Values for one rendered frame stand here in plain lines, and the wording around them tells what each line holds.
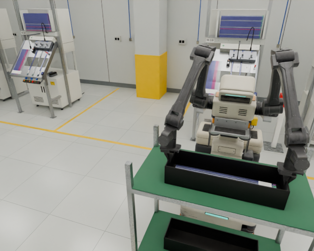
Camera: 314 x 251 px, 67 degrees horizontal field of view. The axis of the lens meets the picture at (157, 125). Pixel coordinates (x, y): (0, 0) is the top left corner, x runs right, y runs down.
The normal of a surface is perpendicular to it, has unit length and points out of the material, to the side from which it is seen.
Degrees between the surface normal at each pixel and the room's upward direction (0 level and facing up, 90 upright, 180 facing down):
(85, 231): 0
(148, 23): 90
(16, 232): 0
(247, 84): 42
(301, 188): 0
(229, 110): 98
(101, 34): 90
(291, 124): 50
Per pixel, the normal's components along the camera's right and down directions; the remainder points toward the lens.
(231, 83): -0.22, -0.36
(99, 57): -0.32, 0.44
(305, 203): 0.00, -0.89
